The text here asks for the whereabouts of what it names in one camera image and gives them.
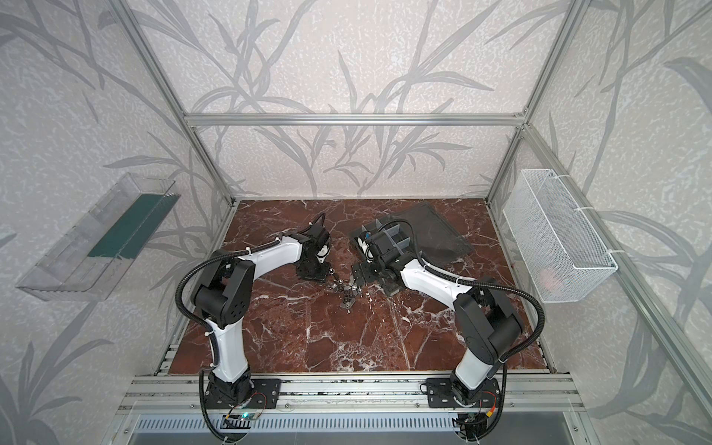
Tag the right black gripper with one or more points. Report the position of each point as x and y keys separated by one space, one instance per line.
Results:
x=366 y=273

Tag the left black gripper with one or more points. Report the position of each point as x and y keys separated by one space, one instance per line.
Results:
x=317 y=272

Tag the grey plastic organizer box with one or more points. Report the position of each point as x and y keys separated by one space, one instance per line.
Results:
x=438 y=242

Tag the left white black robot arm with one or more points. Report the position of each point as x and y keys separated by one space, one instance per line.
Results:
x=216 y=294

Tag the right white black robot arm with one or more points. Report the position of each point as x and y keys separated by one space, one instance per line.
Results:
x=496 y=322

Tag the pile of screws and nuts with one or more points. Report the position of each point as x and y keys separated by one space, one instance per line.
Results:
x=349 y=292

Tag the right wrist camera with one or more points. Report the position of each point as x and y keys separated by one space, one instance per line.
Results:
x=364 y=246

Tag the aluminium frame crossbar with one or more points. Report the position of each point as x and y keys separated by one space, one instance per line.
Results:
x=352 y=119

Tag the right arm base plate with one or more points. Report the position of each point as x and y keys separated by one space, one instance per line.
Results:
x=451 y=393

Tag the white wire mesh basket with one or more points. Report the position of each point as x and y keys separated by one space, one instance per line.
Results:
x=564 y=255

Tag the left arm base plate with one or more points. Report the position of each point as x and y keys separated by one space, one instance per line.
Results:
x=260 y=393

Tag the clear plastic wall tray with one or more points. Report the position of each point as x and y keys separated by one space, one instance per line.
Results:
x=92 y=258

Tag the aluminium front rail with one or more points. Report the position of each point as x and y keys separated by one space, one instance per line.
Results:
x=305 y=393

